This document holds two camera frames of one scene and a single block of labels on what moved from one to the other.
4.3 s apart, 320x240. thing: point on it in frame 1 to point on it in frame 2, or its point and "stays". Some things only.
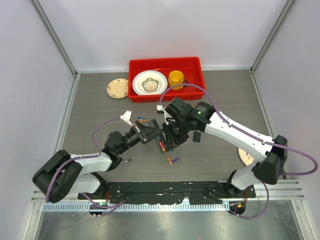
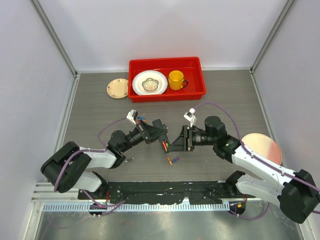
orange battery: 169,160 stays
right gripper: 170,137 to 185,141
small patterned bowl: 150,84 stays
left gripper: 152,132 stays
